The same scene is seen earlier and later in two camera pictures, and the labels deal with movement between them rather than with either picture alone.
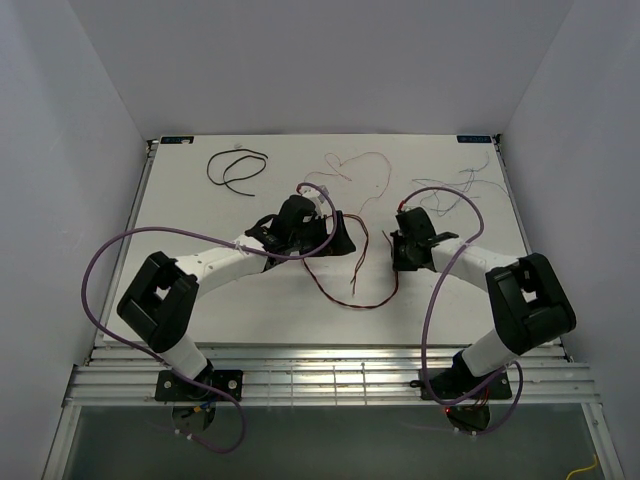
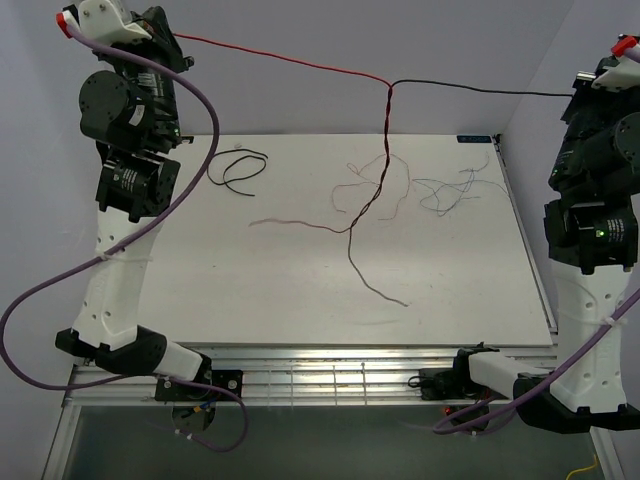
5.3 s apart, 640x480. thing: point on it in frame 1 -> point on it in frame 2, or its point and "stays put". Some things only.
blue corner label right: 473,139 stays put
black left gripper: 341,243 -> 160,44
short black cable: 234,161 stays put
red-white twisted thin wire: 334,164 -> 371,182
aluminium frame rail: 321,374 stays put
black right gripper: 401,265 -> 585,92
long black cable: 363,305 -> 385,167
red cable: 334,299 -> 387,138
